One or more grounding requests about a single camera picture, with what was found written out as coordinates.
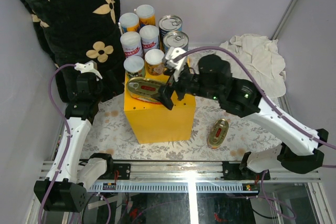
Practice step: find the red white lidded can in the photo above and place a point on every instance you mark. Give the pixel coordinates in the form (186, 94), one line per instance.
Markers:
(131, 44)

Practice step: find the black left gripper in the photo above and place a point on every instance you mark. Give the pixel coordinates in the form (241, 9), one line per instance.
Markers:
(114, 89)

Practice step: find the aluminium frame rail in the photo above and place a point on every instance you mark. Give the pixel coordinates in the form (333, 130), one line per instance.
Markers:
(176, 177)

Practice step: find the gold oval tin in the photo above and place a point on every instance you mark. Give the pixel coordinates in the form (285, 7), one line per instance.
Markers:
(144, 89)
(217, 134)

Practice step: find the orange blue lidded can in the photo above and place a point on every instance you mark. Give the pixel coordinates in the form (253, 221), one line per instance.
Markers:
(129, 22)

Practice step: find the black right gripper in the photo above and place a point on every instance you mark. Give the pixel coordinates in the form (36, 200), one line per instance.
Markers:
(165, 94)

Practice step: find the dark round tin can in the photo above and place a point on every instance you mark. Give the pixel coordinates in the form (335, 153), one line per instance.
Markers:
(175, 39)

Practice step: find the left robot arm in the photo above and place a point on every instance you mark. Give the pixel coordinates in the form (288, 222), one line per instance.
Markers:
(65, 186)

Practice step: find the white crumpled cloth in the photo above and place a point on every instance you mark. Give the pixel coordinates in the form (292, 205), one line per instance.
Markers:
(261, 58)

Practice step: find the orange lidded front can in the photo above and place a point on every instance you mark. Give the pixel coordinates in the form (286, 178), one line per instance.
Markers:
(146, 15)

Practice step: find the black floral plush pillow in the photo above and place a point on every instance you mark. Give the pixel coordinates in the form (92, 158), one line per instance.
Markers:
(78, 31)

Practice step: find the yellow wooden shelf box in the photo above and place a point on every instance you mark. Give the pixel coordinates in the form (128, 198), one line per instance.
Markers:
(154, 123)

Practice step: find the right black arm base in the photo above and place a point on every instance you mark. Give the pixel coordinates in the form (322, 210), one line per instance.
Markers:
(236, 170)

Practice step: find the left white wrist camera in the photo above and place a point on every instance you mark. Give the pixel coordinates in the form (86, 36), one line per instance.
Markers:
(89, 67)

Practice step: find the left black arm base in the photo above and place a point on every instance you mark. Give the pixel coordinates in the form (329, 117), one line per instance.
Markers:
(119, 172)

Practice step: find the floral patterned table mat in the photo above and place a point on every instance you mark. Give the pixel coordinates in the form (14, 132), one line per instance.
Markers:
(111, 133)

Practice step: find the blue round tin can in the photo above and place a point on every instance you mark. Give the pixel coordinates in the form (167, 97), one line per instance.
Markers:
(169, 23)

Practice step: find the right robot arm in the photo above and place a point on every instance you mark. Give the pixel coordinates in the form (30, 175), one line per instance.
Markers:
(298, 152)

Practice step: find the brown can white lid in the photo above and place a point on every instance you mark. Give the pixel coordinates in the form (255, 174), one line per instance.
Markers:
(154, 62)

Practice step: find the grey lidded small can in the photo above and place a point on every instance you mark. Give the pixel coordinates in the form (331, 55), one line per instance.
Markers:
(134, 66)

